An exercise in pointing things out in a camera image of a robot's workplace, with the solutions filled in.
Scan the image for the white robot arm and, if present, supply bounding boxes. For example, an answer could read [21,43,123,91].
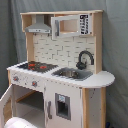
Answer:
[4,117,37,128]

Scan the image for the black toy faucet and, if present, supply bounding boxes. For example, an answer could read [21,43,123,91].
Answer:
[76,50,94,70]

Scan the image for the open white oven door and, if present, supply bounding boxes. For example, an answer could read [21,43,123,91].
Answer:
[0,86,12,128]

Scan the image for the left red stove knob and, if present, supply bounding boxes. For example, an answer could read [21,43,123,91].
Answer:
[13,76,19,81]

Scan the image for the red stove knob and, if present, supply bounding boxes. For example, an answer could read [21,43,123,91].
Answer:
[32,81,37,87]
[13,76,19,81]

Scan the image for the black stovetop red burners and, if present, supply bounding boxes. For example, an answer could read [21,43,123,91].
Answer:
[20,61,56,73]

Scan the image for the grey fabric backdrop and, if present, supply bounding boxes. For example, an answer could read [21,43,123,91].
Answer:
[0,0,128,128]

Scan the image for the white microwave door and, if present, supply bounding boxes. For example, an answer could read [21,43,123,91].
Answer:
[51,14,92,39]

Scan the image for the grey door handle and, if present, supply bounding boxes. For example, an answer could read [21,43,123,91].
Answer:
[47,101,52,119]

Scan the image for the right red stove knob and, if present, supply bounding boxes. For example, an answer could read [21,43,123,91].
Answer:
[32,81,37,87]

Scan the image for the white fridge door with dispenser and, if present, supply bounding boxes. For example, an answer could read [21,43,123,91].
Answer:
[44,81,82,128]

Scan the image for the grey range hood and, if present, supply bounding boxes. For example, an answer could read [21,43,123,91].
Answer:
[25,15,51,34]

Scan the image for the wooden toy kitchen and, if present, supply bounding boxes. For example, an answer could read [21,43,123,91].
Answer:
[0,9,116,128]

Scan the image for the grey metal sink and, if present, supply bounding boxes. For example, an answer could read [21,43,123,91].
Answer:
[52,67,92,81]

